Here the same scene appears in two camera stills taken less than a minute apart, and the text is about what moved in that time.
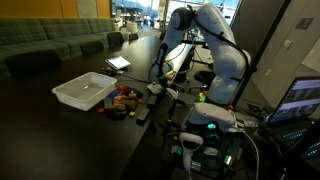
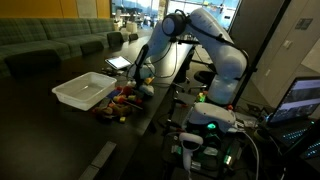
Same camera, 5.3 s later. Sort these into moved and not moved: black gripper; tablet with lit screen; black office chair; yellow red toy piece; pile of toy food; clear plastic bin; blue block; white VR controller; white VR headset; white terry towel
Moved: white terry towel; black gripper; pile of toy food
Not moved: white VR headset; black office chair; tablet with lit screen; yellow red toy piece; white VR controller; clear plastic bin; blue block
